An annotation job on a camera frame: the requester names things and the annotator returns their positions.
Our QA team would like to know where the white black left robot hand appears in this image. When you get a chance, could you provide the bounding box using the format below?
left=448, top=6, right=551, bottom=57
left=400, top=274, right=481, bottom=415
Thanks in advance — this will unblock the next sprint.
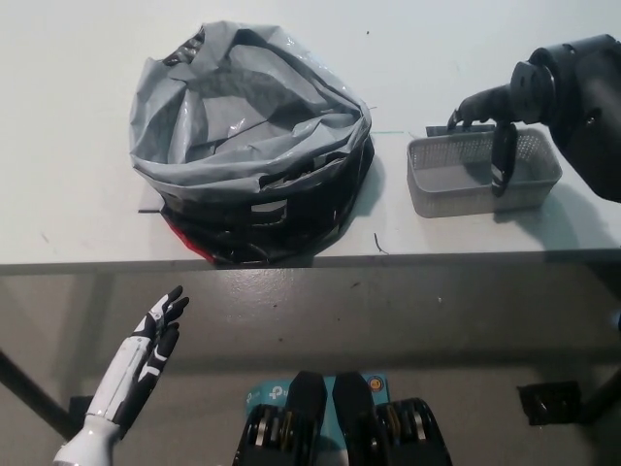
left=84, top=284, right=191, bottom=432

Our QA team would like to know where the grey black plastic bag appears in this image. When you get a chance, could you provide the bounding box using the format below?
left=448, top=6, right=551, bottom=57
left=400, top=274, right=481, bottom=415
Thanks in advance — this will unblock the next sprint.
left=128, top=19, right=375, bottom=268

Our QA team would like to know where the grey perforated rectangular container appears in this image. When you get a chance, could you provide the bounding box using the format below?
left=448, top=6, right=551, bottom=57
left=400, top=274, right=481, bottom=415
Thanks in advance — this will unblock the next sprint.
left=406, top=126, right=564, bottom=218

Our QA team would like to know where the black table leg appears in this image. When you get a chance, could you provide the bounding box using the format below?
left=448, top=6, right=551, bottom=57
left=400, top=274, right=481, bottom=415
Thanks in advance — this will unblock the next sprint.
left=0, top=347, right=74, bottom=433

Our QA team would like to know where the teal TP-Link box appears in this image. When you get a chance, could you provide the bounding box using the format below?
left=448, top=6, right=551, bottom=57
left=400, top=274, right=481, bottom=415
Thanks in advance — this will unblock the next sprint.
left=242, top=373, right=389, bottom=446

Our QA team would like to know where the black tape patch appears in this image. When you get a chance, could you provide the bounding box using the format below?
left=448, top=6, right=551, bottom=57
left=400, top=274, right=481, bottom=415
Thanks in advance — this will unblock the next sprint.
left=425, top=123, right=497, bottom=140

